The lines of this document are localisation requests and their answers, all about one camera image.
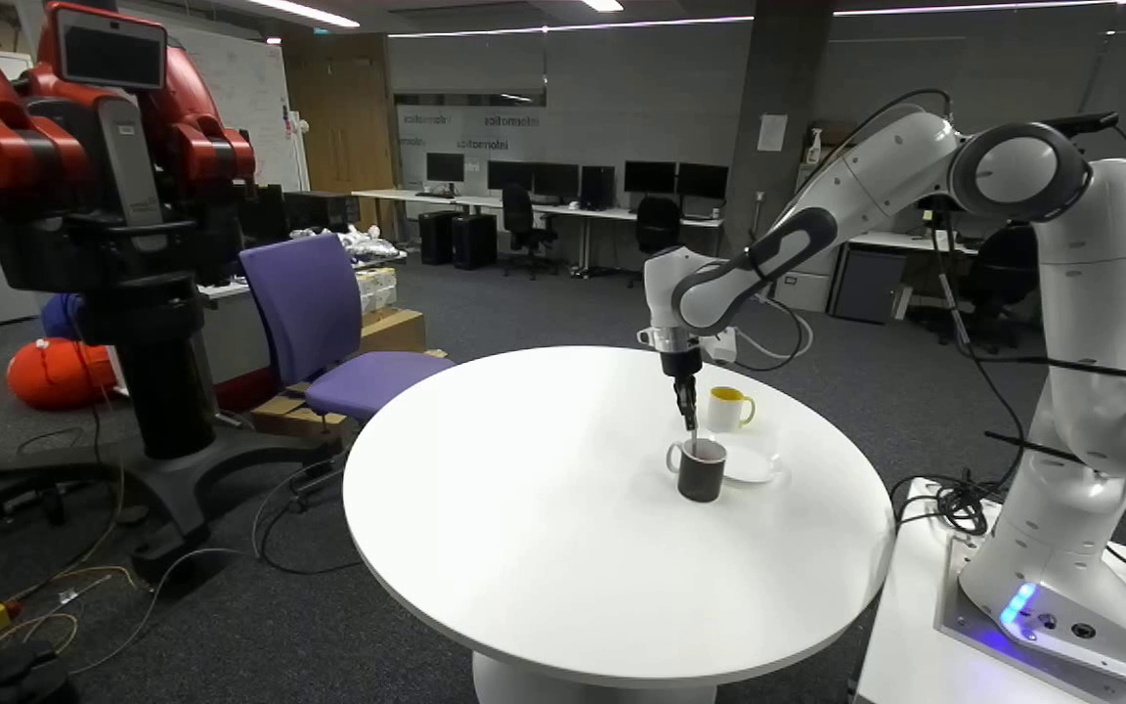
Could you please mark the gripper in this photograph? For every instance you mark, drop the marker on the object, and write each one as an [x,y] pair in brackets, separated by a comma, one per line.
[681,363]

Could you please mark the metal spoon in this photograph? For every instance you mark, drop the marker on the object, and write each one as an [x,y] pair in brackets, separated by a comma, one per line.
[692,442]

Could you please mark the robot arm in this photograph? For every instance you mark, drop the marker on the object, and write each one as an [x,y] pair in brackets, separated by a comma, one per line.
[1101,293]

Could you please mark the white mug yellow inside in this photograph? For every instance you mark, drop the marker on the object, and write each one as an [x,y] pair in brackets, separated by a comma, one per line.
[722,411]

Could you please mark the black mug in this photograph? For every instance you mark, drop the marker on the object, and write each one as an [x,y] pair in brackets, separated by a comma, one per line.
[701,479]

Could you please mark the white saucer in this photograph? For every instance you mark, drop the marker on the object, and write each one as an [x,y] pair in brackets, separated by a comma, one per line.
[754,465]

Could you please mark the black office chair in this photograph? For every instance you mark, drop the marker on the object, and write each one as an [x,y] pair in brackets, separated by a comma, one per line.
[658,223]
[521,220]
[1001,279]

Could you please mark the grey cabinet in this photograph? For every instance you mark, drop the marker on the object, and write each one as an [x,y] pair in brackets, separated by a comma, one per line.
[868,286]

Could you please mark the row of monitors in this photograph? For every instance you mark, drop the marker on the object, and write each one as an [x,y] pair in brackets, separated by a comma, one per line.
[563,179]

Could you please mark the paper sheet on pillar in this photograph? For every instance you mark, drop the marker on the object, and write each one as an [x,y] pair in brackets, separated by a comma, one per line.
[772,133]

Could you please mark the white spray bottle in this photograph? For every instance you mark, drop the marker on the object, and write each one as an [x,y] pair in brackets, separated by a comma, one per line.
[814,149]

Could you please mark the row of computer towers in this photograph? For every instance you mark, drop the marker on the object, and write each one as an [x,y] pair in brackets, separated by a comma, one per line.
[460,240]

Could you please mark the long white desk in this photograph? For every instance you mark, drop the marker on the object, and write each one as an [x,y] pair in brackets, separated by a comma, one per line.
[485,201]

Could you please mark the stack of cardboard boxes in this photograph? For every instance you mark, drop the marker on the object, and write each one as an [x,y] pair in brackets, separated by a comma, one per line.
[392,332]

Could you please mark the heap of crumpled foil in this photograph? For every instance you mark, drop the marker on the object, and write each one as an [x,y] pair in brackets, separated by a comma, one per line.
[358,242]

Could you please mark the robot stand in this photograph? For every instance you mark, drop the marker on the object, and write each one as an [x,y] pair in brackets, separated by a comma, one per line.
[905,626]

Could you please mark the purple chair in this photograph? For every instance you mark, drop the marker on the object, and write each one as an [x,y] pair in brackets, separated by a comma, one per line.
[314,313]

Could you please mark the wooden door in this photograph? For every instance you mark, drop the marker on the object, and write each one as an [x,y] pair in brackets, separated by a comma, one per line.
[343,127]

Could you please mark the whiteboard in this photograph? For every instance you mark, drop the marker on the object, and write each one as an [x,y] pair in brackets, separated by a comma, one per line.
[250,108]

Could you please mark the red and black robot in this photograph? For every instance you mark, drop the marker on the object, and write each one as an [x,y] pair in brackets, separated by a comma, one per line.
[133,244]

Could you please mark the blue ball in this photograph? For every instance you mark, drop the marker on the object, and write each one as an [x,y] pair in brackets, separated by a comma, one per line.
[60,316]

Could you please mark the orange beanbag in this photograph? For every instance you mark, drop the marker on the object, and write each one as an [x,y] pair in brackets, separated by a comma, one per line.
[55,374]

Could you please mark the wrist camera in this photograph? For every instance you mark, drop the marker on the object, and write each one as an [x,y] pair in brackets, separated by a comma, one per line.
[721,345]

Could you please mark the camera on tripod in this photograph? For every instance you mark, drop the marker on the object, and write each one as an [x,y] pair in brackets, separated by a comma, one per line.
[944,264]

